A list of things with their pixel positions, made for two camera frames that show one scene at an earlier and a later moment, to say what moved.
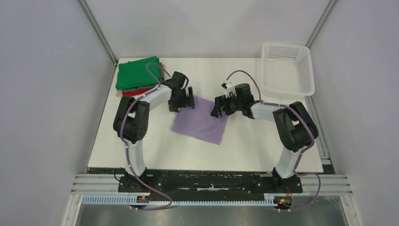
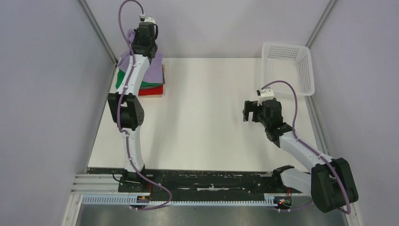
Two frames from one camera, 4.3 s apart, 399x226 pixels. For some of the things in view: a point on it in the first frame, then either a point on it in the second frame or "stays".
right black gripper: (219, 101) → (249, 107)
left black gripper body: (182, 96) → (135, 42)
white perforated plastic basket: (287, 70) stays
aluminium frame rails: (338, 185) stays
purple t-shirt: (199, 123) → (154, 72)
